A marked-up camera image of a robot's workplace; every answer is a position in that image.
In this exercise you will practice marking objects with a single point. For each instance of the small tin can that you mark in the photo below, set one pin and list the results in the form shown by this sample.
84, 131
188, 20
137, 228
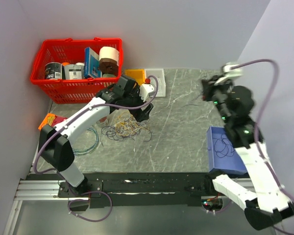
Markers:
103, 122

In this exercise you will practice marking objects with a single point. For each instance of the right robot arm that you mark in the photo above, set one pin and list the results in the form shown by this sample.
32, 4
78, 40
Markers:
267, 205

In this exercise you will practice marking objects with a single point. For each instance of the brown round object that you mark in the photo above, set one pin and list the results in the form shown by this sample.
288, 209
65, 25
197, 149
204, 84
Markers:
109, 66

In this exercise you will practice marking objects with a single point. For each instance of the grey labelled can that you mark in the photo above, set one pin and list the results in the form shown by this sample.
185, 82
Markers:
74, 72

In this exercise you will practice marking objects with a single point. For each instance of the blue plastic bin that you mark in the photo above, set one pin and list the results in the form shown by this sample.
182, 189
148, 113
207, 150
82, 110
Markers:
222, 154

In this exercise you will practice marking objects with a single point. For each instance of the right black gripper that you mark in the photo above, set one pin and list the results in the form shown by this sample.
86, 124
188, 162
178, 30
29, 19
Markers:
208, 86

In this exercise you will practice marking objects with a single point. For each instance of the white paper roll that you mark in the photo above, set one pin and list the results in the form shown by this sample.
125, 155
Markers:
109, 53

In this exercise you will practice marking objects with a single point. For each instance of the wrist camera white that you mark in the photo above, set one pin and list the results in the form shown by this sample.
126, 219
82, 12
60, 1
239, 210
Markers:
229, 71
146, 91

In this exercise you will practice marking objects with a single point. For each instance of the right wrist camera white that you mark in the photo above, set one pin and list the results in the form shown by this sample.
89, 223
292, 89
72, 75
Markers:
229, 71

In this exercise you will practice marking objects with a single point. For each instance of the yellow plastic bin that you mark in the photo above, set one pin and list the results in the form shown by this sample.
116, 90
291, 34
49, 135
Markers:
136, 74

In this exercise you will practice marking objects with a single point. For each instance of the black labelled can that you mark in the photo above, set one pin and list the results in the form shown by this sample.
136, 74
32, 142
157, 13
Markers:
53, 71

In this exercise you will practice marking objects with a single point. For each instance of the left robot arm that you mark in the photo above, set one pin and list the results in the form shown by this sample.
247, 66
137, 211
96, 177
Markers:
55, 143

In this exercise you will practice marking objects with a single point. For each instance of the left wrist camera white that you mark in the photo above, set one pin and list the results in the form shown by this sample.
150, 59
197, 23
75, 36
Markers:
146, 91

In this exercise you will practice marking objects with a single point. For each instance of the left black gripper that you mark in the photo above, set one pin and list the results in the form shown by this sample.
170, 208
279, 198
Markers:
140, 115

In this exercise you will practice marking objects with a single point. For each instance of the blue book box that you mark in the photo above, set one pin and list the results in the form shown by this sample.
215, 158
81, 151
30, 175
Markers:
91, 64

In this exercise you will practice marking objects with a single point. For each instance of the orange pink snack box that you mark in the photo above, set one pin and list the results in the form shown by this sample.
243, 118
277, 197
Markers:
51, 120

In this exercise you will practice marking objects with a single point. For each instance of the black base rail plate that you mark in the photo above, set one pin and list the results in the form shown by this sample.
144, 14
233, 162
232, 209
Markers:
143, 189

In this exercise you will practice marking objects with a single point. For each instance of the white plastic bin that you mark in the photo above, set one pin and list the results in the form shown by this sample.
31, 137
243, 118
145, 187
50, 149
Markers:
160, 76

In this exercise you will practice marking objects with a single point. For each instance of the red plastic shopping basket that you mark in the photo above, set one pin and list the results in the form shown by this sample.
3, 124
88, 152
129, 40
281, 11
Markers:
73, 51

